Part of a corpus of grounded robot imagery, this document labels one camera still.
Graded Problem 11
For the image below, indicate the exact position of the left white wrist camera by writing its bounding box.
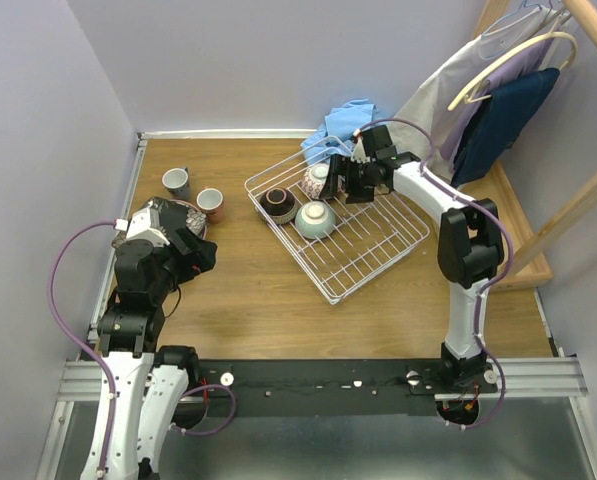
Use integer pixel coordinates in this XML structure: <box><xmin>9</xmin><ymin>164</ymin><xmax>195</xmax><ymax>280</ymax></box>
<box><xmin>111</xmin><ymin>207</ymin><xmax>170</xmax><ymax>249</ymax></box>

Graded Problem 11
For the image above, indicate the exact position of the pink mug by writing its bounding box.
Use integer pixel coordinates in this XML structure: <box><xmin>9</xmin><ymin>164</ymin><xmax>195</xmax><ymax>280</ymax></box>
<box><xmin>196</xmin><ymin>188</ymin><xmax>225</xmax><ymax>224</ymax></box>

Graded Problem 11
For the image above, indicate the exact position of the blue wire hanger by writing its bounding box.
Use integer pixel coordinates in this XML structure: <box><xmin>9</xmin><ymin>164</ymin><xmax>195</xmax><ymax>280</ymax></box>
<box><xmin>478</xmin><ymin>1</ymin><xmax>552</xmax><ymax>60</ymax></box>

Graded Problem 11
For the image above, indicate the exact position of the light blue cloth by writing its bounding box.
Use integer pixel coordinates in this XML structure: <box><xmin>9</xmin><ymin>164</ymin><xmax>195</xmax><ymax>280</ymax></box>
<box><xmin>301</xmin><ymin>99</ymin><xmax>384</xmax><ymax>165</ymax></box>

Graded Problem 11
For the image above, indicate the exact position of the dark brown bowl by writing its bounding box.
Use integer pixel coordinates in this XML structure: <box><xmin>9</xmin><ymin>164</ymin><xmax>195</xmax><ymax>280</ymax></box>
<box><xmin>259</xmin><ymin>187</ymin><xmax>299</xmax><ymax>225</ymax></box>

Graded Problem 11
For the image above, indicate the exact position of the grey mug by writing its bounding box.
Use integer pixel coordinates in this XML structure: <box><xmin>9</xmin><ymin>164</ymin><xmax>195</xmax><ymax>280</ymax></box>
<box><xmin>162</xmin><ymin>168</ymin><xmax>191</xmax><ymax>201</ymax></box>

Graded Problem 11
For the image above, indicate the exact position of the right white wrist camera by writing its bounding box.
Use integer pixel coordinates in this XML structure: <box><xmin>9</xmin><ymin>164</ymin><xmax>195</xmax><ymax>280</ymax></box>
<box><xmin>352</xmin><ymin>125</ymin><xmax>397</xmax><ymax>163</ymax></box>

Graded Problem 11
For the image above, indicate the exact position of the wooden clothes rack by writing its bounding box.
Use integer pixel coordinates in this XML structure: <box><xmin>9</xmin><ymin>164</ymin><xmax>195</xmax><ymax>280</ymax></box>
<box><xmin>467</xmin><ymin>1</ymin><xmax>597</xmax><ymax>291</ymax></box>

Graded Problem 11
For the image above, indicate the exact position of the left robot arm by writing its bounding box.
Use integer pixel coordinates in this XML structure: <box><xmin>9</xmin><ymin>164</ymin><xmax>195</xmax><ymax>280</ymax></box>
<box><xmin>81</xmin><ymin>228</ymin><xmax>217</xmax><ymax>479</ymax></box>

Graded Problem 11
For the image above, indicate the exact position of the navy blue garment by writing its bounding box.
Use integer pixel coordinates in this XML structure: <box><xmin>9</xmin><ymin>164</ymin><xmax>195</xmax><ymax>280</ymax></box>
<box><xmin>451</xmin><ymin>68</ymin><xmax>560</xmax><ymax>188</ymax></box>

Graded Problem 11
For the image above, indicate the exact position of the lavender shirt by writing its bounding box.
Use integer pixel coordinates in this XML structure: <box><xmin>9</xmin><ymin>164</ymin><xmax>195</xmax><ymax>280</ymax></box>
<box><xmin>440</xmin><ymin>34</ymin><xmax>559</xmax><ymax>164</ymax></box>

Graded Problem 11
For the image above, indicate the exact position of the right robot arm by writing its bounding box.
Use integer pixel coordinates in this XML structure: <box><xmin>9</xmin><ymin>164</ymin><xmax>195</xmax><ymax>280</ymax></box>
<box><xmin>322</xmin><ymin>153</ymin><xmax>504</xmax><ymax>392</ymax></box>

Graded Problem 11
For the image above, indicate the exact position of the red white patterned bowl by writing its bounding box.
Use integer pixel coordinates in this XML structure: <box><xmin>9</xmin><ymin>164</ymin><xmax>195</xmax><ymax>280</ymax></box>
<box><xmin>300</xmin><ymin>163</ymin><xmax>329</xmax><ymax>200</ymax></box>

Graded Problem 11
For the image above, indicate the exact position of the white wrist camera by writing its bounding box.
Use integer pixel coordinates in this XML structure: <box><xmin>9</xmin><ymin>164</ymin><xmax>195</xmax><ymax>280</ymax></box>
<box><xmin>111</xmin><ymin>207</ymin><xmax>170</xmax><ymax>249</ymax></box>
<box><xmin>352</xmin><ymin>125</ymin><xmax>397</xmax><ymax>163</ymax></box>

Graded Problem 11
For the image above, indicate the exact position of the white t-shirt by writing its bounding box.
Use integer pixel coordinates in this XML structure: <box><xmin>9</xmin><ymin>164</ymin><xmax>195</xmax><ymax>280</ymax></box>
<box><xmin>389</xmin><ymin>36</ymin><xmax>548</xmax><ymax>180</ymax></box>

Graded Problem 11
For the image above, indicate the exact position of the cream clothes hanger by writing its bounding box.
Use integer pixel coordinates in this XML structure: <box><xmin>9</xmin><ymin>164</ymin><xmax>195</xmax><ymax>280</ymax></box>
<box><xmin>447</xmin><ymin>31</ymin><xmax>578</xmax><ymax>112</ymax></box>

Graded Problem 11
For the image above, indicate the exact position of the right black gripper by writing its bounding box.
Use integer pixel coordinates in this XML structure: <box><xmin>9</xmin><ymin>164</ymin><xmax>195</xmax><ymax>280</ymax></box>
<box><xmin>318</xmin><ymin>154</ymin><xmax>375</xmax><ymax>205</ymax></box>

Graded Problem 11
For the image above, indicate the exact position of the black square plate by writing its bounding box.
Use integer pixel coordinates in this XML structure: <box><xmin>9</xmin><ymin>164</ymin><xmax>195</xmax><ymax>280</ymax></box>
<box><xmin>142</xmin><ymin>196</ymin><xmax>208</xmax><ymax>239</ymax></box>

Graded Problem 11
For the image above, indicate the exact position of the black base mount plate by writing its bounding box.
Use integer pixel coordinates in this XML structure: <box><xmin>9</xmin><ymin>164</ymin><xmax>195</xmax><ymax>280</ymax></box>
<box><xmin>176</xmin><ymin>359</ymin><xmax>499</xmax><ymax>423</ymax></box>

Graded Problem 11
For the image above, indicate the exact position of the grey clothes hanger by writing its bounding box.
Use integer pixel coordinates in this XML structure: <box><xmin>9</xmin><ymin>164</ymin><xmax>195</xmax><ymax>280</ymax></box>
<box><xmin>533</xmin><ymin>1</ymin><xmax>572</xmax><ymax>35</ymax></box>

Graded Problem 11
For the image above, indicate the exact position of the white wire dish rack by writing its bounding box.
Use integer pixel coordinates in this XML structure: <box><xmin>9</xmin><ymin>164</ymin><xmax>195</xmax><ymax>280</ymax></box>
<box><xmin>244</xmin><ymin>136</ymin><xmax>430</xmax><ymax>305</ymax></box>

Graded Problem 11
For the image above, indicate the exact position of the light green ribbed bowl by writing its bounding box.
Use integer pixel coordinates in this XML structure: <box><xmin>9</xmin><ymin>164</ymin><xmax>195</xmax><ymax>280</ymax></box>
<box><xmin>294</xmin><ymin>200</ymin><xmax>336</xmax><ymax>240</ymax></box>

